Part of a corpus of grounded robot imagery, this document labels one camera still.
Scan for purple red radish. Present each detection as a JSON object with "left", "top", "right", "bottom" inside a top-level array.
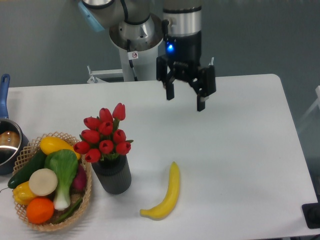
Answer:
[{"left": 71, "top": 164, "right": 87, "bottom": 191}]

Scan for blue saucepan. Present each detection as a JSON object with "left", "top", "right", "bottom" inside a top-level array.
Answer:
[{"left": 0, "top": 73, "right": 29, "bottom": 175}]

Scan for woven wicker basket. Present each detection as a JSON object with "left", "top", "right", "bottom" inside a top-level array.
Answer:
[{"left": 12, "top": 132, "right": 92, "bottom": 232}]

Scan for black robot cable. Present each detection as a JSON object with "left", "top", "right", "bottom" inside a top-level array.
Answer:
[{"left": 126, "top": 39, "right": 138, "bottom": 82}]

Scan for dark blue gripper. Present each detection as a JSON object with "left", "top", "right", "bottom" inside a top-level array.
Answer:
[{"left": 156, "top": 31, "right": 216, "bottom": 112}]

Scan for round cream white slice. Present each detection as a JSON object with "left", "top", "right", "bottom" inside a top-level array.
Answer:
[{"left": 28, "top": 168, "right": 58, "bottom": 197}]

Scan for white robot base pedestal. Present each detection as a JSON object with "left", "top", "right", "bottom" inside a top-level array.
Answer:
[{"left": 87, "top": 45, "right": 159, "bottom": 84}]

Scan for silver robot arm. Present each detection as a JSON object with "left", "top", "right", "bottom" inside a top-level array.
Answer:
[{"left": 77, "top": 0, "right": 216, "bottom": 111}]

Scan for black device at edge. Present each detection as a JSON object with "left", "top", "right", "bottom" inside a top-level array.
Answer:
[{"left": 301, "top": 202, "right": 320, "bottom": 229}]

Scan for red tulip bouquet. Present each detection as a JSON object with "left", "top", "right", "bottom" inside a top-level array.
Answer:
[{"left": 73, "top": 103, "right": 133, "bottom": 163}]

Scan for dark grey ribbed vase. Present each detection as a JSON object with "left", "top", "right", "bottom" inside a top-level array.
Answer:
[{"left": 91, "top": 155, "right": 132, "bottom": 195}]

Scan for yellow banana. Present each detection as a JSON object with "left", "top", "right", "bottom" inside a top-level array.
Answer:
[{"left": 139, "top": 161, "right": 181, "bottom": 221}]

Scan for green cucumber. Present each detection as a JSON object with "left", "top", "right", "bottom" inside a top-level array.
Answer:
[{"left": 7, "top": 149, "right": 47, "bottom": 189}]

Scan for green bok choy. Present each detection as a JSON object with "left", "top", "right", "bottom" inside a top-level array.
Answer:
[{"left": 44, "top": 149, "right": 78, "bottom": 211}]

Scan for yellow bell pepper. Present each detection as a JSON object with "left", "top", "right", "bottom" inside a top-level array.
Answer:
[{"left": 12, "top": 181, "right": 37, "bottom": 206}]

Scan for yellow squash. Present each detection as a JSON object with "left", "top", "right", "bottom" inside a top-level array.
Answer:
[{"left": 39, "top": 136, "right": 81, "bottom": 160}]

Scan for orange fruit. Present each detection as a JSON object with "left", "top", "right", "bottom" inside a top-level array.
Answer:
[{"left": 26, "top": 197, "right": 55, "bottom": 224}]

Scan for green bean pod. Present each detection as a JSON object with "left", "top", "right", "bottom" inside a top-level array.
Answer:
[{"left": 52, "top": 198, "right": 83, "bottom": 225}]

